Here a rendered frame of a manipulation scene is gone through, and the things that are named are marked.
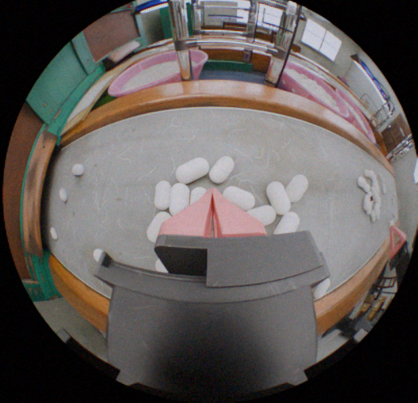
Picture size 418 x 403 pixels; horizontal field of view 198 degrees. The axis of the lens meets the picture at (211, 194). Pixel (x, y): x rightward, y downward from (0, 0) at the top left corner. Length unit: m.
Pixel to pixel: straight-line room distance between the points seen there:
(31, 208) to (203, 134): 0.42
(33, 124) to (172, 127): 0.44
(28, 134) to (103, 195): 0.37
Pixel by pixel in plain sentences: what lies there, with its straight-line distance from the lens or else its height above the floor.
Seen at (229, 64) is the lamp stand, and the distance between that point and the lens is 0.50.
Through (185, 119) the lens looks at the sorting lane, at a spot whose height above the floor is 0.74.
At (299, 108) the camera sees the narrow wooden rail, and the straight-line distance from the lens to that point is 0.25.
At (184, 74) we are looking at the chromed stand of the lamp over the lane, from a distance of 0.26.
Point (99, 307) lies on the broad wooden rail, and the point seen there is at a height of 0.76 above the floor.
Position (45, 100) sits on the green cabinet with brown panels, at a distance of 0.51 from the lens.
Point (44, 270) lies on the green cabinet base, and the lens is 0.50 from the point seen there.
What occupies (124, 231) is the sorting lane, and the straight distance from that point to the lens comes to 0.18.
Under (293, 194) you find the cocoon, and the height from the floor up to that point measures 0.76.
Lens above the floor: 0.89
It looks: 77 degrees down
